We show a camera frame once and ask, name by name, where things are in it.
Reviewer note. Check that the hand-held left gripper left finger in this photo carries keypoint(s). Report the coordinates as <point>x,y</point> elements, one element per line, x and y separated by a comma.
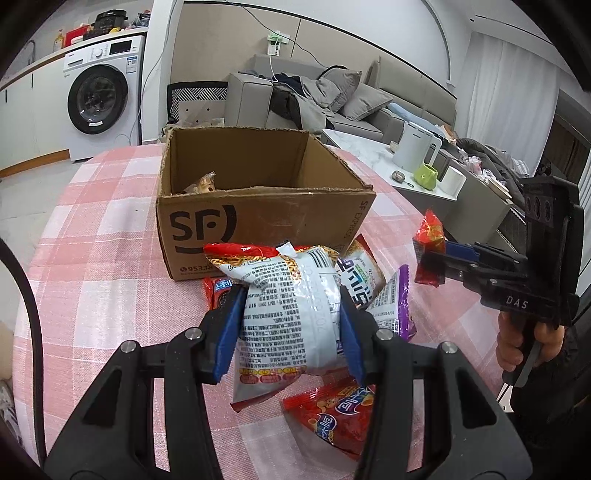
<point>228,332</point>

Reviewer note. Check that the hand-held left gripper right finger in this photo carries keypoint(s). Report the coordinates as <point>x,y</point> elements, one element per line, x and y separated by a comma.
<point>349,337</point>

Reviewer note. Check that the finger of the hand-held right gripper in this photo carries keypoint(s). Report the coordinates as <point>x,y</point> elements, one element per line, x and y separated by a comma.
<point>459,251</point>
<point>431,265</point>

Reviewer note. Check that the red and gold packet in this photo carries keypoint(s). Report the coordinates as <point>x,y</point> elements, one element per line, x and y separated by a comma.
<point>429,230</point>

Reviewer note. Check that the red cookie packet with window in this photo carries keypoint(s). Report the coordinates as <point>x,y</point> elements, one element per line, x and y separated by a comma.
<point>218,290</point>

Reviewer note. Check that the silver and purple packet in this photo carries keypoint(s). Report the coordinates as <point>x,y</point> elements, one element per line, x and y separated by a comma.
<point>392,304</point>

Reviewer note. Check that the white noodle snack packet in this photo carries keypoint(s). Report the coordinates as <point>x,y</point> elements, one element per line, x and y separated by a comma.
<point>286,314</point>

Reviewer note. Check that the white green snack packet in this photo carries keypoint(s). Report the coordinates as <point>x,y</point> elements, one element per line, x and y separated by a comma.
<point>362,277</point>

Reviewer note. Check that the red cone snack packet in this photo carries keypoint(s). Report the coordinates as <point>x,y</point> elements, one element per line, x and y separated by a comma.
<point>332,415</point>

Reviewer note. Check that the large cardboard box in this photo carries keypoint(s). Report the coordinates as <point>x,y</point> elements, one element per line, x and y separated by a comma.
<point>277,217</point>

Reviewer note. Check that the clear bread packet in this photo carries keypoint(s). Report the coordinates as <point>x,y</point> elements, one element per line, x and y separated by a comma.
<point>203,184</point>

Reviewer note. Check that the person's right hand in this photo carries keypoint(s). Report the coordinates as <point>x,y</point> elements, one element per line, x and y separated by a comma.
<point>508,341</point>

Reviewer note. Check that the white cup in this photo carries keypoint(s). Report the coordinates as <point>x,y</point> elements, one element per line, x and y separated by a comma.
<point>453,182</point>

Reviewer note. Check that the green mug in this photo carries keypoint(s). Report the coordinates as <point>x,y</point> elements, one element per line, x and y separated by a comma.
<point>425,177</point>

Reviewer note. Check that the grey clothes pile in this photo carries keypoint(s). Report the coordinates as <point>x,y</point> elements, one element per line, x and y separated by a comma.
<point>489,161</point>

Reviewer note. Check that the metal tea strainer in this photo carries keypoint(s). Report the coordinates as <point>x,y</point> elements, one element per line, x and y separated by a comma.
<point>398,176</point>

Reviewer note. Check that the dark wooden cabinet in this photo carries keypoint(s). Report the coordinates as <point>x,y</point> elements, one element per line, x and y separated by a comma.
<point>570,147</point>

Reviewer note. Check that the white electric kettle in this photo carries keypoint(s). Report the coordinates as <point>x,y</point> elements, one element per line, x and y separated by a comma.
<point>411,147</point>

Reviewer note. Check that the marble coffee table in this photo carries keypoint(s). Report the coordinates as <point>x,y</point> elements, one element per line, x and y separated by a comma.
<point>369,157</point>

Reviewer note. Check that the white curtain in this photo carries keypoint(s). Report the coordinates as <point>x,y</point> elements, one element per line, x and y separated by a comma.
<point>503,101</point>

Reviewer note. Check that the pink checked tablecloth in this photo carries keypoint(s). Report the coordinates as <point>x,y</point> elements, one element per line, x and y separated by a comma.
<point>101,230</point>

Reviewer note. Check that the grey sofa cushion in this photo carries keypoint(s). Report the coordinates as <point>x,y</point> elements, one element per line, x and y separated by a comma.
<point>341,87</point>
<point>367,104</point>

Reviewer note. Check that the grey garment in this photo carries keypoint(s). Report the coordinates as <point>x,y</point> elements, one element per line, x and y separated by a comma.
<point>316,115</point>

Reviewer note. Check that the dark jacket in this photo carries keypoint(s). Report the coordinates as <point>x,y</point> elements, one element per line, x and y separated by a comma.
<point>284,104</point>

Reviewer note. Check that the grey sofa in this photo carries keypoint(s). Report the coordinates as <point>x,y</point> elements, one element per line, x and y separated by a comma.
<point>249,101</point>

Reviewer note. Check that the white washing machine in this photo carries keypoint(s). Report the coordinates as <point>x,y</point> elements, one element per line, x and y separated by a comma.
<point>106,92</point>

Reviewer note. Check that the white kitchen counter cabinet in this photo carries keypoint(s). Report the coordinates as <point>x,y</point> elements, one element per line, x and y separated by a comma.
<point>32,115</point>

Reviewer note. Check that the red box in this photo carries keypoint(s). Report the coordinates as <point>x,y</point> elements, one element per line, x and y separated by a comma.
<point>78,36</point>

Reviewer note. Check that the black pressure cooker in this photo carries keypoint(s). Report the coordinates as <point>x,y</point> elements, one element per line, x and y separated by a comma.
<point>108,22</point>

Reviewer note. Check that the orange dish soap bottle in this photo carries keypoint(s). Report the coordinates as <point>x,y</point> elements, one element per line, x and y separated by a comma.
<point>58,41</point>

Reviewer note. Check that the black kitchen faucet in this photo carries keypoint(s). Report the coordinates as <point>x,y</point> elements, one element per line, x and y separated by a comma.
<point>31,50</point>

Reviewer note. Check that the white wall socket charger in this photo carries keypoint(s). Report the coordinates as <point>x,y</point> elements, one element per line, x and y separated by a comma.
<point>277,44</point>

